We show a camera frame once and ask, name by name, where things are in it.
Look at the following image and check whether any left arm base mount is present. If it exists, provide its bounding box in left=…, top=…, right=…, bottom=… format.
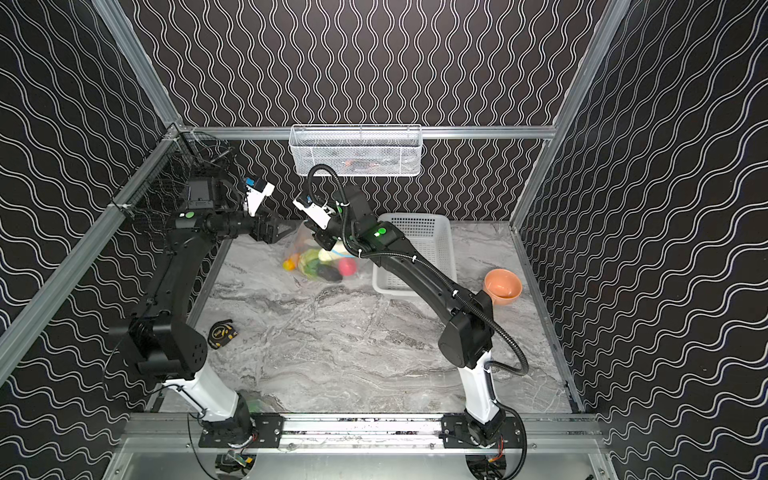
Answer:
left=197, top=413, right=285, bottom=448

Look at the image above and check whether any orange ceramic bowl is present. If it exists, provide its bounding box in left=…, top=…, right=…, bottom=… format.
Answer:
left=483, top=268, right=523, bottom=306

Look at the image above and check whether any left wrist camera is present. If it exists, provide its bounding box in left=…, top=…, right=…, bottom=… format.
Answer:
left=244, top=177, right=275, bottom=217

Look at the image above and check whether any red apple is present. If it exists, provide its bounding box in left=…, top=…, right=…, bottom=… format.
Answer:
left=337, top=258, right=357, bottom=277

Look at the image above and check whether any red yellow mango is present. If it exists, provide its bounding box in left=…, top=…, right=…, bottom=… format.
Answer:
left=282, top=253, right=300, bottom=271

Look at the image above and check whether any white mesh wall basket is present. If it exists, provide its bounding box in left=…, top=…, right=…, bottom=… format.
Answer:
left=288, top=124, right=424, bottom=177

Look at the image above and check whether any aluminium front rail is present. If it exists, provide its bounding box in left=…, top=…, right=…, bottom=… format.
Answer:
left=120, top=413, right=603, bottom=455

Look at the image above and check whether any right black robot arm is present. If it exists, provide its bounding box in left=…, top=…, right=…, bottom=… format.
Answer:
left=294, top=187, right=529, bottom=443

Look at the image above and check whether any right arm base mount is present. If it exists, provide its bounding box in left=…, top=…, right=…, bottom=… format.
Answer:
left=439, top=410, right=523, bottom=449

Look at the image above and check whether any white daikon radish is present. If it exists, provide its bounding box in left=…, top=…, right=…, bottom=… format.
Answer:
left=318, top=240, right=355, bottom=263

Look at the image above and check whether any green cabbage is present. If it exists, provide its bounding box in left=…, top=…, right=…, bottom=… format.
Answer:
left=298, top=249, right=328, bottom=279

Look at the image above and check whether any black yellow tape measure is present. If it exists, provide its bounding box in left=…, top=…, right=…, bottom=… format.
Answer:
left=207, top=319, right=238, bottom=350

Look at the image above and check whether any white plastic basket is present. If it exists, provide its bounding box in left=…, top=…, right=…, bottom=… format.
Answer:
left=371, top=212, right=458, bottom=299

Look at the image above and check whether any black avocado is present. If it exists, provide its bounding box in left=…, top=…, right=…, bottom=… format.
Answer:
left=317, top=263, right=343, bottom=283

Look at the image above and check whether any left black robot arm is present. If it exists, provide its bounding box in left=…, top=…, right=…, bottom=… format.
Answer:
left=110, top=177, right=283, bottom=431

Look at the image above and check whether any clear zip top bag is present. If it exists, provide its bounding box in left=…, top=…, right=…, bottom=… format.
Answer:
left=282, top=224, right=362, bottom=283

